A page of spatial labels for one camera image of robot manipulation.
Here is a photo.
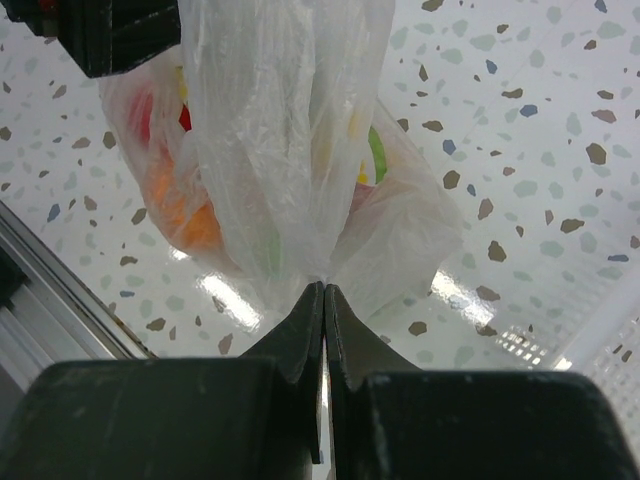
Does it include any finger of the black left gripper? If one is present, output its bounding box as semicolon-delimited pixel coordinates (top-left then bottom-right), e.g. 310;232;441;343
1;0;181;78

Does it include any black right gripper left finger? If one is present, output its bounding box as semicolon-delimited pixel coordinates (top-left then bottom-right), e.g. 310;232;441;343
241;282;324;465

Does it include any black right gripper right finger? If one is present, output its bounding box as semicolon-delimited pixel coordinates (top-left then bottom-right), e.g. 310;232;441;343
324;284;420;479

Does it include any clear printed plastic bag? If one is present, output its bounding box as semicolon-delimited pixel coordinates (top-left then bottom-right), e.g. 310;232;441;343
99;1;462;318

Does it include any red fruit in clear bag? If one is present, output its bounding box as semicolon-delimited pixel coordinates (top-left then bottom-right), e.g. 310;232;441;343
122;87;194;144

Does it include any green apple in clear bag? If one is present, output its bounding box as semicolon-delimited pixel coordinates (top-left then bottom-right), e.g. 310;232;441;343
266;126;387;277

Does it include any orange in clear bag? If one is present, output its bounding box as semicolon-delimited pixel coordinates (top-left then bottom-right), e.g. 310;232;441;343
141;159;223;253

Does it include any white plastic basket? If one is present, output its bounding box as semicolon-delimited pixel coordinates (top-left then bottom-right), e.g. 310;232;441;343
496;279;639;444

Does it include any aluminium mounting rail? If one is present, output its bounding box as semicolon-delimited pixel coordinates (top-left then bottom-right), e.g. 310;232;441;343
1;205;155;391

